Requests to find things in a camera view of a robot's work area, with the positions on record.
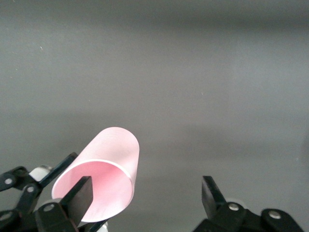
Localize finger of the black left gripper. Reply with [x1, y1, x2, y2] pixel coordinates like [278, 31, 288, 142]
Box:
[0, 152, 78, 215]
[78, 220, 109, 232]

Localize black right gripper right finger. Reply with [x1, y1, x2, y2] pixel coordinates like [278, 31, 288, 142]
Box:
[193, 175, 302, 232]

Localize pink plastic cup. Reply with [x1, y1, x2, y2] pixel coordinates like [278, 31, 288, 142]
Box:
[51, 126, 140, 223]

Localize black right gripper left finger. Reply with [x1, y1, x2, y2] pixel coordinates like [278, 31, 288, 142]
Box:
[0, 175, 94, 232]

